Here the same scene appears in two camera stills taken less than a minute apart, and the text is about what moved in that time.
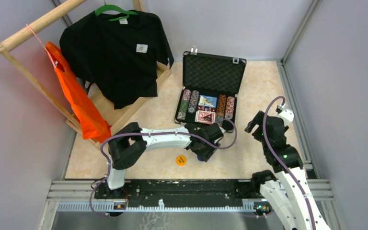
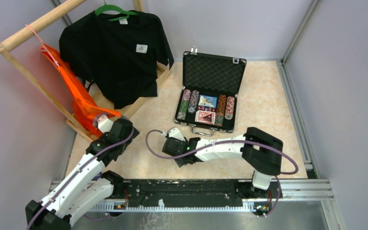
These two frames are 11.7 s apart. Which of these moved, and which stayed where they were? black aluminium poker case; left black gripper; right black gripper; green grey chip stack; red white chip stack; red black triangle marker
Moved: right black gripper; left black gripper
Stayed: red black triangle marker; green grey chip stack; black aluminium poker case; red white chip stack
